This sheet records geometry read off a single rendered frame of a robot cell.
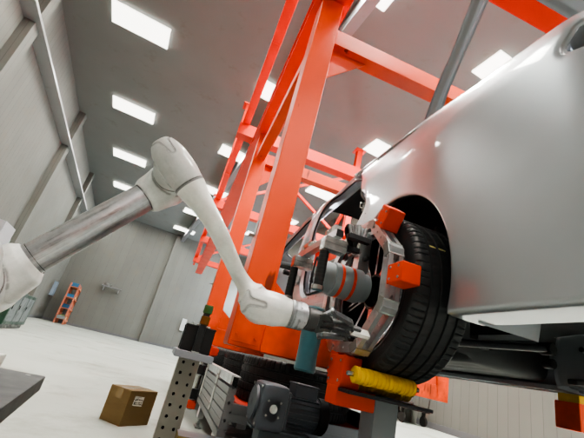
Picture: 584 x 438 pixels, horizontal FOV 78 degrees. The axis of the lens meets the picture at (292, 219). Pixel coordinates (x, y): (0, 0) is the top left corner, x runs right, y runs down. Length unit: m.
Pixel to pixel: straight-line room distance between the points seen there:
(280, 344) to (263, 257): 0.44
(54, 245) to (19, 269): 0.11
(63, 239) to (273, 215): 1.05
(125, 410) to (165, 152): 1.58
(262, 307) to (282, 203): 0.96
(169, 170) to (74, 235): 0.35
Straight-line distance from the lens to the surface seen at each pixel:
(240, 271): 1.27
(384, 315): 1.34
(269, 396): 1.64
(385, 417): 1.55
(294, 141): 2.19
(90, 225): 1.29
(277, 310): 1.13
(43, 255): 1.29
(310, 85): 2.46
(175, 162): 1.18
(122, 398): 2.40
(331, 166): 5.29
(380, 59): 2.93
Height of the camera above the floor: 0.48
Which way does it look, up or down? 22 degrees up
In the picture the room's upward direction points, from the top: 14 degrees clockwise
